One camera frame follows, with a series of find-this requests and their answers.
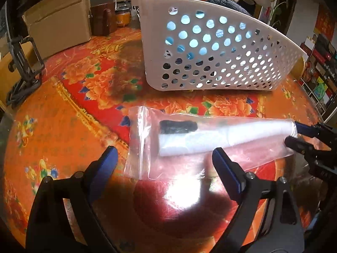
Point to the cardboard box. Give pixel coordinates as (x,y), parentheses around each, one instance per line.
(58,26)

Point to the clear zip bag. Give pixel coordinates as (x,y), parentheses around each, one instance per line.
(142,142)

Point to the dark ribbed knit cloth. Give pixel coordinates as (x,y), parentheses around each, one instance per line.
(223,1)

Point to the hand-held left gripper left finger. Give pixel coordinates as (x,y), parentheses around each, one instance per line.
(104,168)

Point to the white cloth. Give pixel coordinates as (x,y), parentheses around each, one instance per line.
(210,141)

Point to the black metal stand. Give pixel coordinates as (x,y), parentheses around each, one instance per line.
(25,66)

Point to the green potted plant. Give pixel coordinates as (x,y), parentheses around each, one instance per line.
(280,11)

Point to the wooden chair with cutout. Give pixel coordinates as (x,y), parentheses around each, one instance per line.
(298,67)

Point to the shelf of packaged goods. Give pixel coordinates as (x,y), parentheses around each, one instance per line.
(322,66)

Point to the amber glass jar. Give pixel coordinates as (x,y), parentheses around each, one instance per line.
(123,17)

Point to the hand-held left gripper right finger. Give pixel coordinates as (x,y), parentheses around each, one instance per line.
(227,172)

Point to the white perforated plastic basket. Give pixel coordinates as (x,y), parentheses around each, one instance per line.
(158,26)

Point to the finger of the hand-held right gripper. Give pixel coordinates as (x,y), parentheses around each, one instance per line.
(305,129)
(296,142)

